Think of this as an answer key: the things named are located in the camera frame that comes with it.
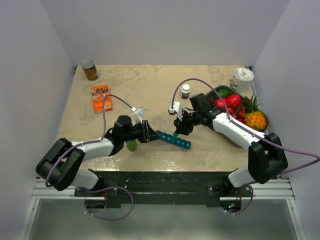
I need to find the tin food can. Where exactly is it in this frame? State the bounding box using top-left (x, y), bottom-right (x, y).
top-left (81, 59), bottom-right (99, 81)

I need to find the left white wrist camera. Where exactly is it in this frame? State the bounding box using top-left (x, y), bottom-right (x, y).
top-left (131, 106), bottom-right (146, 124)

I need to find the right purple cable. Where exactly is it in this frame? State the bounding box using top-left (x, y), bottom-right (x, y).
top-left (170, 78), bottom-right (320, 216)

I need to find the toy cherries cluster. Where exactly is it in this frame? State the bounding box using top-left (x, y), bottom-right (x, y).
top-left (228, 106), bottom-right (246, 124)

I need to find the white capped dark pill bottle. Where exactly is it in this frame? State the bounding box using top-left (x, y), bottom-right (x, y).
top-left (180, 84), bottom-right (191, 99)

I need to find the green toy lime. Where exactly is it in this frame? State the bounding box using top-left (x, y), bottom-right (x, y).
top-left (217, 88), bottom-right (231, 99)

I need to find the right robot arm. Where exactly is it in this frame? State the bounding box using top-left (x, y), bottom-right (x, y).
top-left (168, 93), bottom-right (288, 197)

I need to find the aluminium frame rail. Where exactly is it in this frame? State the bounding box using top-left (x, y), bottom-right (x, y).
top-left (17, 67), bottom-right (307, 240)

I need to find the red toy apple right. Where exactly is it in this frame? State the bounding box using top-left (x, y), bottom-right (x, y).
top-left (227, 93), bottom-right (242, 109)

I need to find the white paper cup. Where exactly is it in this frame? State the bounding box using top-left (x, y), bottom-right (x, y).
top-left (229, 67), bottom-right (255, 93)

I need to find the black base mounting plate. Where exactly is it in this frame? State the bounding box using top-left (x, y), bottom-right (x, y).
top-left (75, 171), bottom-right (251, 208)

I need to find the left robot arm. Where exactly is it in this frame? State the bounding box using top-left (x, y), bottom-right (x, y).
top-left (35, 115), bottom-right (161, 196)

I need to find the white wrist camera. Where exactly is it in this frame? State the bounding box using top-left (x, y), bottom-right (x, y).
top-left (131, 106), bottom-right (146, 124)
top-left (168, 101), bottom-right (182, 116)

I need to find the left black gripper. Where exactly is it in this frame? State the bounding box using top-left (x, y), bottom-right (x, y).
top-left (122, 119), bottom-right (162, 143)

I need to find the dark grey fruit tray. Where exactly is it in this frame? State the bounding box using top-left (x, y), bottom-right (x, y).
top-left (203, 85), bottom-right (271, 148)

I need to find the green pill bottle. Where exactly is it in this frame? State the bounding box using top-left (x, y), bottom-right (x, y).
top-left (125, 140), bottom-right (138, 152)

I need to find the teal weekly pill organizer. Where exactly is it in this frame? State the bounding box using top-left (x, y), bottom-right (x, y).
top-left (156, 130), bottom-right (192, 150)

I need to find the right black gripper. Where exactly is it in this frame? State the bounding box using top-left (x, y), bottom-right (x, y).
top-left (174, 109), bottom-right (202, 136)

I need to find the orange cardboard box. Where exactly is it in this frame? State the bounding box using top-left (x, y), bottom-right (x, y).
top-left (91, 84), bottom-right (113, 114)

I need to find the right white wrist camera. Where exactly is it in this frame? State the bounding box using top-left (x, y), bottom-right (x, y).
top-left (168, 101), bottom-right (182, 116)

